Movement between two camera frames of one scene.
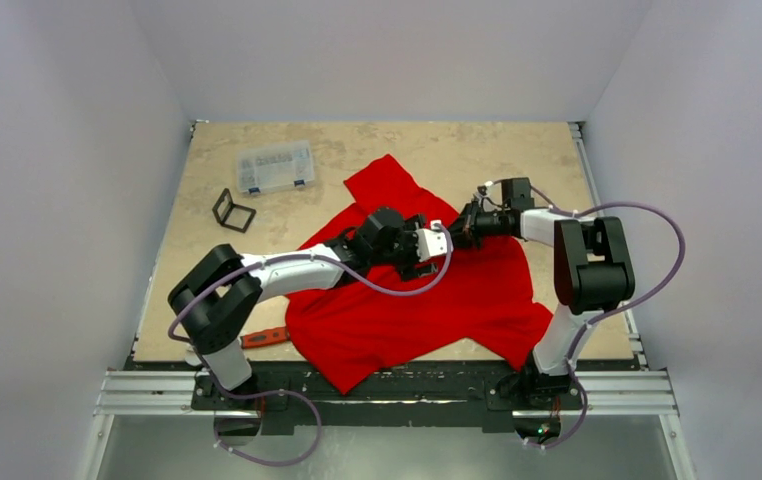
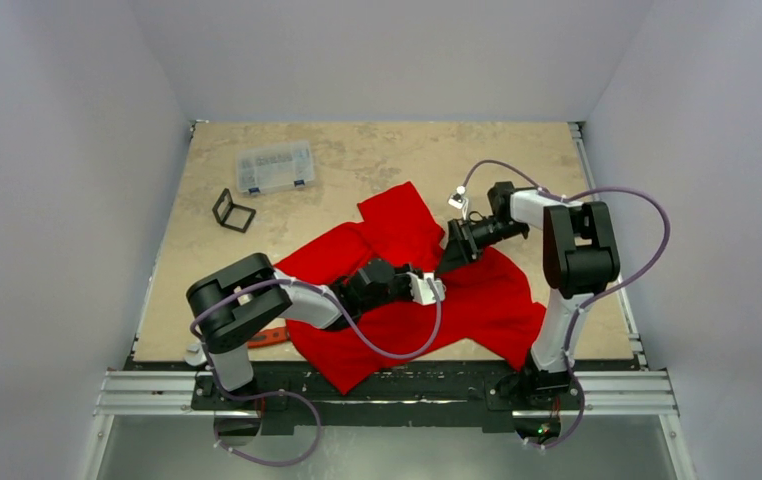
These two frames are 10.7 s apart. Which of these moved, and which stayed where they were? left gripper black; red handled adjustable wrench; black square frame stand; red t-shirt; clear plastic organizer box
Moved: left gripper black; red t-shirt
Stayed: black square frame stand; red handled adjustable wrench; clear plastic organizer box
